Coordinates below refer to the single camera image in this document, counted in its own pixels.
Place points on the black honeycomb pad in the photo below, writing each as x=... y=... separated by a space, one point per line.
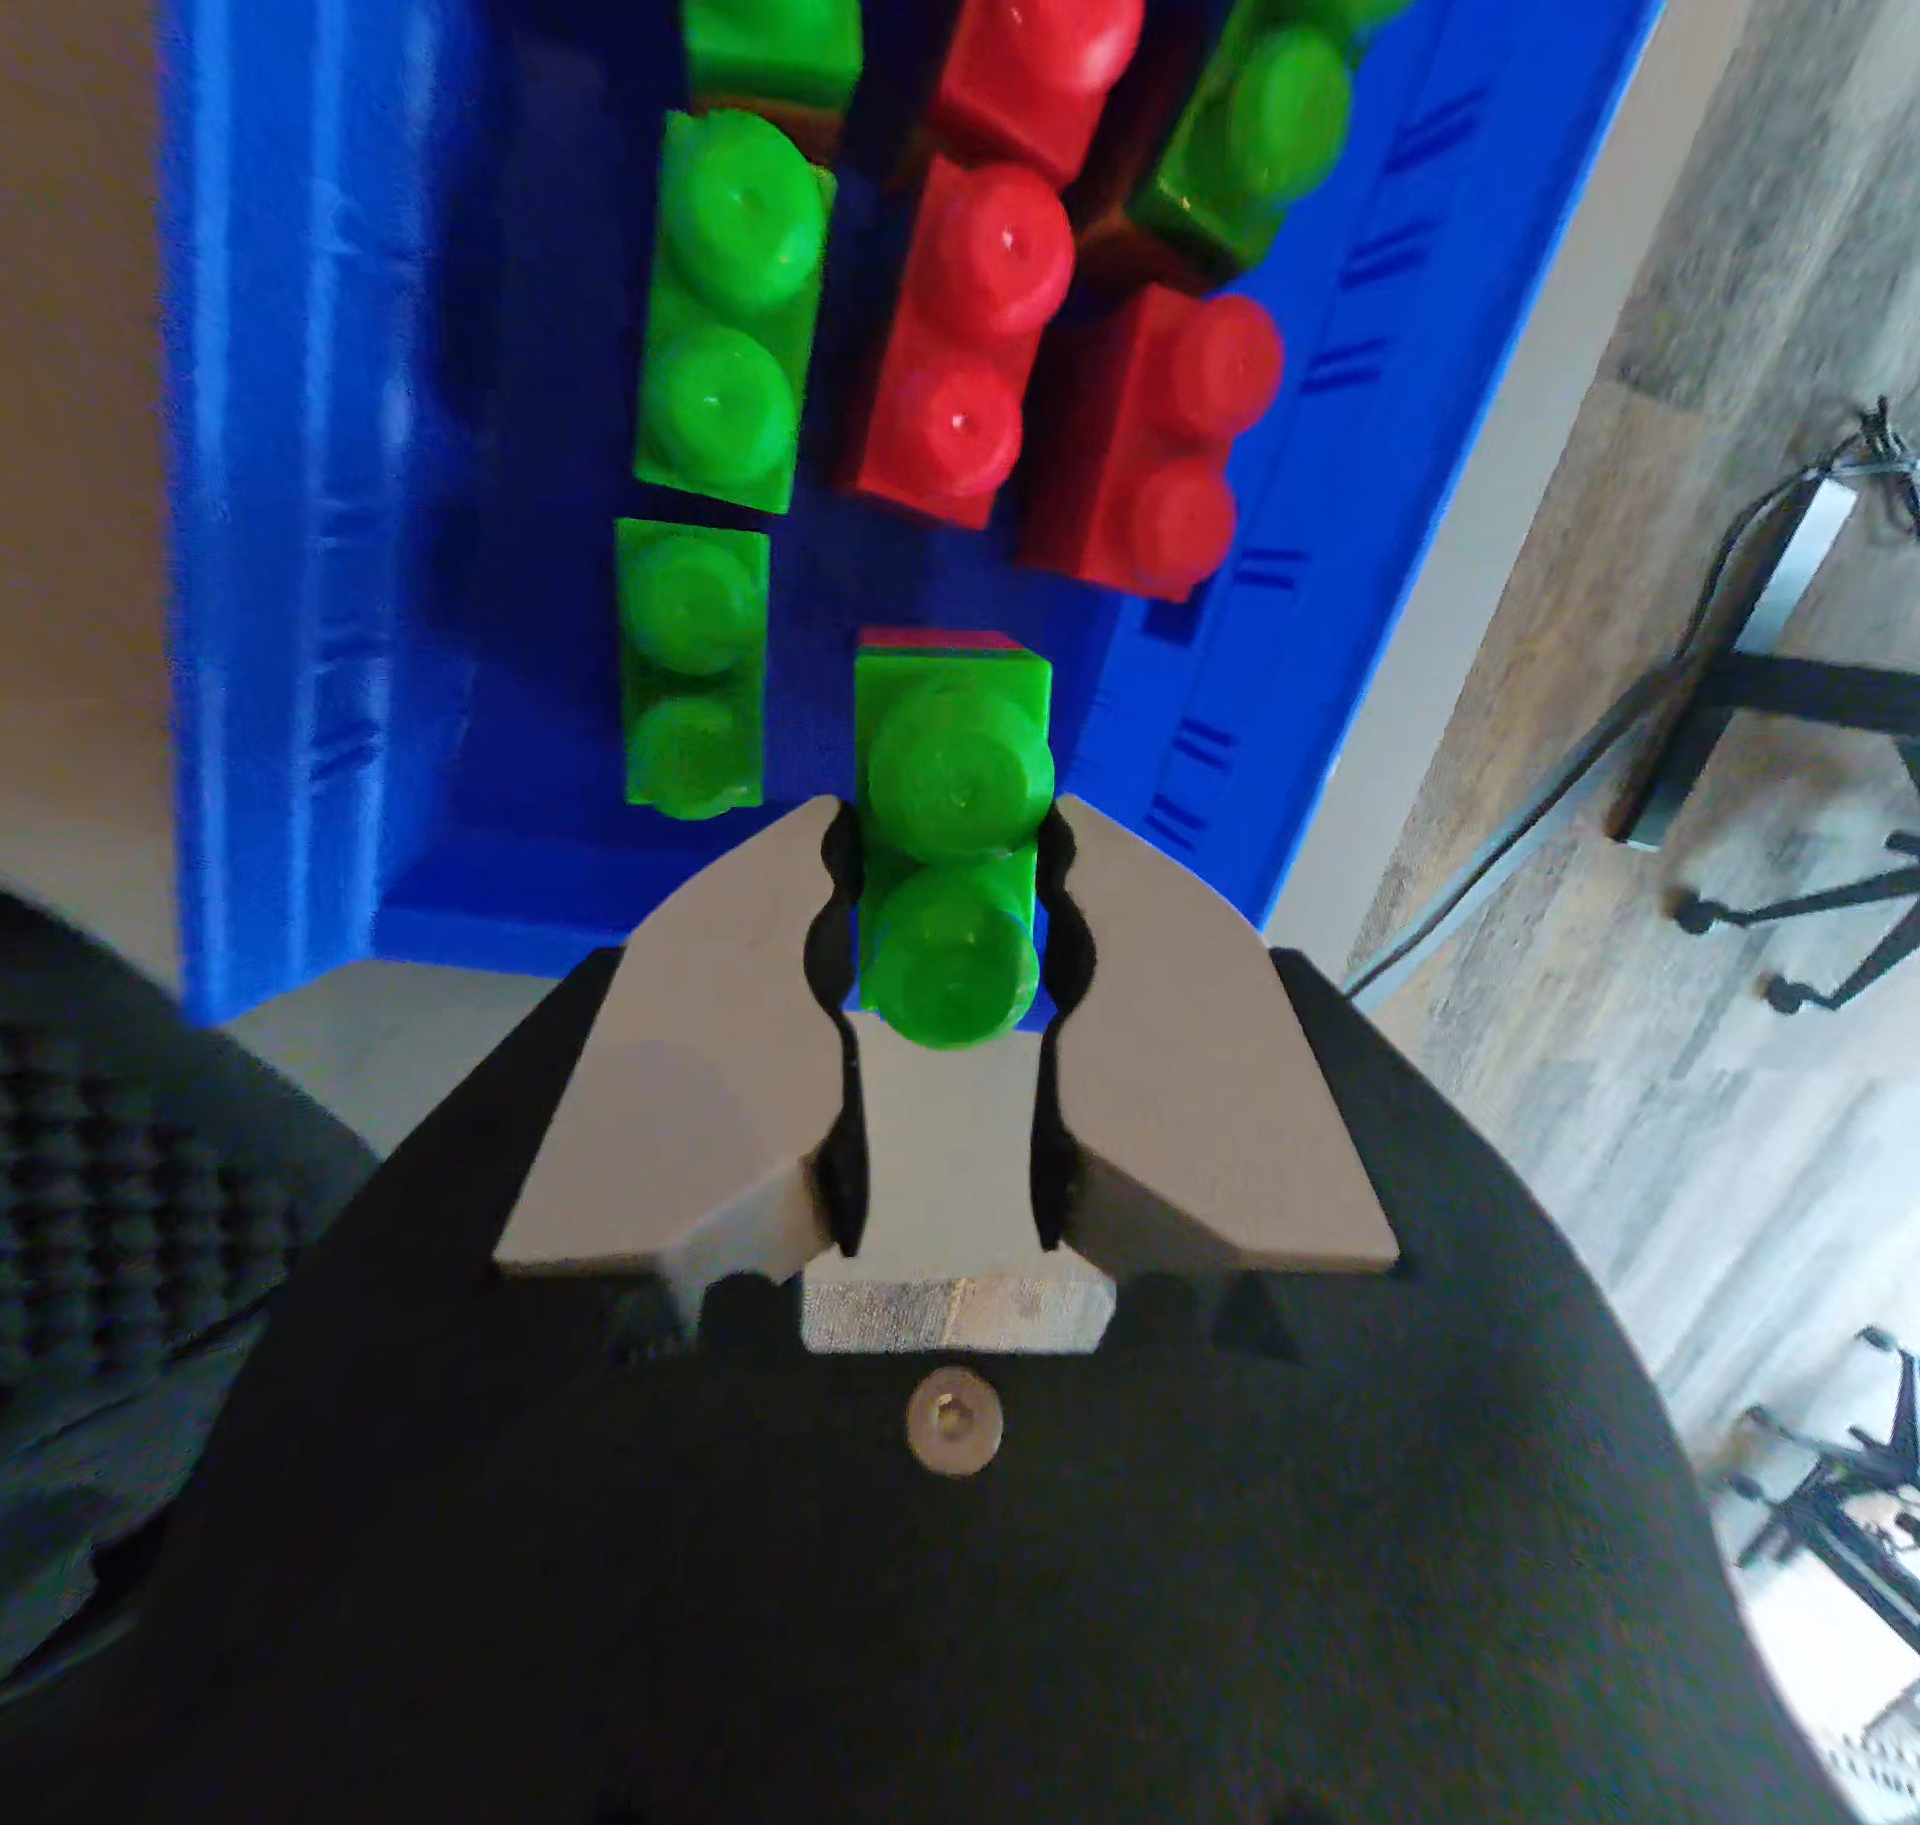
x=135 y=1225

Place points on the blue plastic bin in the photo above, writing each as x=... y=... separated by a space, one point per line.
x=301 y=506

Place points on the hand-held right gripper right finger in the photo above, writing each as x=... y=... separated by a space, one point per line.
x=1215 y=1091

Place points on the red single-stud mega block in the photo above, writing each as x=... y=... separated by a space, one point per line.
x=937 y=639

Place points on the black office chair base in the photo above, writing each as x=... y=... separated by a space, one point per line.
x=1845 y=1526
x=1831 y=926

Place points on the black desk leg frame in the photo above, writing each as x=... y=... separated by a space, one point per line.
x=1756 y=685

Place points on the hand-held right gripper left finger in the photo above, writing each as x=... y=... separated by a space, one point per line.
x=691 y=1075

